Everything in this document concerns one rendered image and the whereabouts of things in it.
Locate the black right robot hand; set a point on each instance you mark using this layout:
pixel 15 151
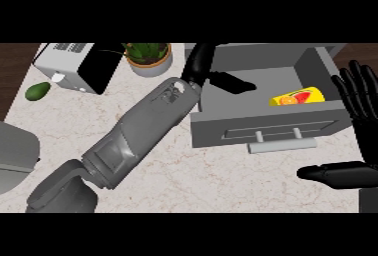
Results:
pixel 356 133

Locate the grey rounded appliance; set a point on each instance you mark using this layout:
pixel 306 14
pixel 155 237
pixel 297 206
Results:
pixel 16 156

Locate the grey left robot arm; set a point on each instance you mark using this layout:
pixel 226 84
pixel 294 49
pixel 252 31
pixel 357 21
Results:
pixel 140 126

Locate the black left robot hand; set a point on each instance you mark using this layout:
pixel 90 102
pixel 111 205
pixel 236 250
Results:
pixel 204 71

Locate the green avocado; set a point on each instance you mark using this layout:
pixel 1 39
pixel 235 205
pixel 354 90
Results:
pixel 37 91

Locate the potted green plant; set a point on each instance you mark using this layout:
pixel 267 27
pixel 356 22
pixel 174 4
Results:
pixel 148 58

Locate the white and black microwave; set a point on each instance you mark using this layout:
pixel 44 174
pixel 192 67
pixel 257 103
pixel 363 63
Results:
pixel 78 66

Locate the grey open drawer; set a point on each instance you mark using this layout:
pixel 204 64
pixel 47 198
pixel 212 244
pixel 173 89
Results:
pixel 275 80

